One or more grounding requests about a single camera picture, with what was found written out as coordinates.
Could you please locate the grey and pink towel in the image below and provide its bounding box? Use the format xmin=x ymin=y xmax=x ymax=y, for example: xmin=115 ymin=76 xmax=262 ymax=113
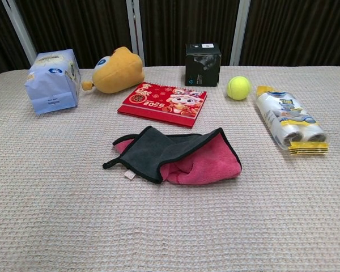
xmin=102 ymin=125 xmax=243 ymax=185

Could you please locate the red 2026 desk calendar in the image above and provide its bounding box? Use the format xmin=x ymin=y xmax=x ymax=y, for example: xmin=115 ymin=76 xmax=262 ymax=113
xmin=117 ymin=81 xmax=209 ymax=129

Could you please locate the black cardboard box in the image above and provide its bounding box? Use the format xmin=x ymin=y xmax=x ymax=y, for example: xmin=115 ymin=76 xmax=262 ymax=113
xmin=185 ymin=42 xmax=222 ymax=87

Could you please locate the yellow plush toy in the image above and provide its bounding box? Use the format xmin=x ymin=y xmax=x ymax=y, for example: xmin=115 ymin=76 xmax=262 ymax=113
xmin=81 ymin=46 xmax=146 ymax=95

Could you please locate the yellow-green tennis ball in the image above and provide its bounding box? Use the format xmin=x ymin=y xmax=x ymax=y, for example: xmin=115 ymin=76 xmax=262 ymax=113
xmin=226 ymin=75 xmax=252 ymax=100

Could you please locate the beige woven tablecloth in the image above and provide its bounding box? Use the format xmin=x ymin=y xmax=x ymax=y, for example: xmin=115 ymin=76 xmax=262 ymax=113
xmin=0 ymin=65 xmax=340 ymax=272

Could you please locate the pack of plastic bag rolls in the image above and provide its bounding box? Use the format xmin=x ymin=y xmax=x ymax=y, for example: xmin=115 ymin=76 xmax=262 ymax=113
xmin=256 ymin=85 xmax=329 ymax=156

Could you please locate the light blue tissue pack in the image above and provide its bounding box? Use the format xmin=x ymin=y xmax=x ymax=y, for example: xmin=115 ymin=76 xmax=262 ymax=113
xmin=24 ymin=49 xmax=82 ymax=116

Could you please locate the dark pleated partition curtain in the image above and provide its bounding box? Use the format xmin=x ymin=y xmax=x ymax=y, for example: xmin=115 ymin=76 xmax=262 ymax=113
xmin=0 ymin=0 xmax=340 ymax=82

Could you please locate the white metal frame post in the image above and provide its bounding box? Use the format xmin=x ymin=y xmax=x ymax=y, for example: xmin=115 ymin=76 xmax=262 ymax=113
xmin=229 ymin=0 xmax=252 ymax=66
xmin=1 ymin=0 xmax=37 ymax=70
xmin=125 ymin=0 xmax=146 ymax=67

